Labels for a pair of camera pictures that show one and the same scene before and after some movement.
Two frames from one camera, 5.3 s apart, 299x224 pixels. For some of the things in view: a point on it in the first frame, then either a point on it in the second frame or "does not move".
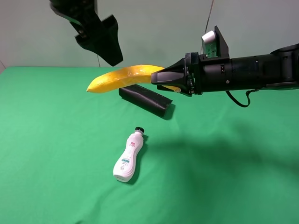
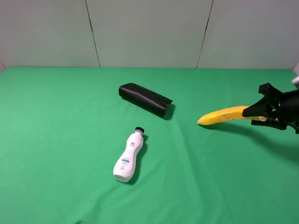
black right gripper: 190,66 to 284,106
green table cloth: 210,161 does not move
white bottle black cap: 124,170 does not move
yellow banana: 138,74 to 233,113
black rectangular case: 145,98 does not move
